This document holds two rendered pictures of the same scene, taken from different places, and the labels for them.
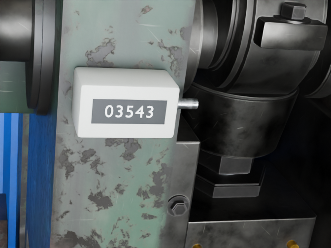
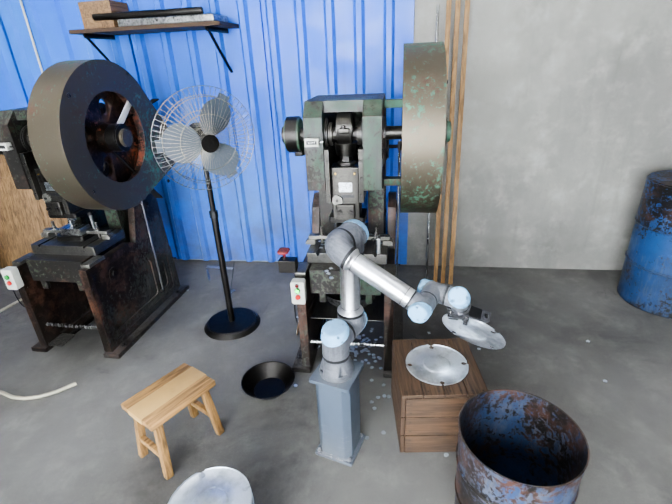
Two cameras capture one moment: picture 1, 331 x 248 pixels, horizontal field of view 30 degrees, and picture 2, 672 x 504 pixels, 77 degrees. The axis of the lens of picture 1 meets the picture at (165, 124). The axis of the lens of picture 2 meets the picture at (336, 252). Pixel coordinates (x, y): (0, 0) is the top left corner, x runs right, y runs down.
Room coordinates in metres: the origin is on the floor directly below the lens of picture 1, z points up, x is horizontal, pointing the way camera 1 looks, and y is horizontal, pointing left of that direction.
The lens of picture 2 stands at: (-1.47, -1.00, 1.69)
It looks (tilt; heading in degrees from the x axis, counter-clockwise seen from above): 25 degrees down; 26
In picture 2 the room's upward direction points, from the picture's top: 3 degrees counter-clockwise
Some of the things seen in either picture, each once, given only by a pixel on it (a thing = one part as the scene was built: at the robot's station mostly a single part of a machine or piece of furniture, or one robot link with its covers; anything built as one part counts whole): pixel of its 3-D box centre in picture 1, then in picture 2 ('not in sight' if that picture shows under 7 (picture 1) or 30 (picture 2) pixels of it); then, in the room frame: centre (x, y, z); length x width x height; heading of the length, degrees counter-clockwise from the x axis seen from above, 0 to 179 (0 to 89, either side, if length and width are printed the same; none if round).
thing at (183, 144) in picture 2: not in sight; (230, 202); (0.80, 0.93, 0.80); 1.24 x 0.65 x 1.59; 17
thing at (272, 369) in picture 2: not in sight; (268, 383); (0.03, 0.20, 0.04); 0.30 x 0.30 x 0.07
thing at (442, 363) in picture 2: not in sight; (436, 363); (0.16, -0.70, 0.35); 0.29 x 0.29 x 0.01
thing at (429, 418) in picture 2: not in sight; (434, 392); (0.16, -0.70, 0.18); 0.40 x 0.38 x 0.35; 24
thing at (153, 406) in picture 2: not in sight; (176, 418); (-0.46, 0.39, 0.16); 0.34 x 0.24 x 0.34; 169
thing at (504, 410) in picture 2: not in sight; (511, 479); (-0.24, -1.08, 0.24); 0.42 x 0.42 x 0.48
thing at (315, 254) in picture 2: not in sight; (349, 247); (0.60, -0.07, 0.68); 0.45 x 0.30 x 0.06; 107
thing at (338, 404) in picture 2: not in sight; (339, 409); (-0.16, -0.33, 0.23); 0.19 x 0.19 x 0.45; 1
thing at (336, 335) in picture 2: not in sight; (336, 338); (-0.16, -0.33, 0.62); 0.13 x 0.12 x 0.14; 176
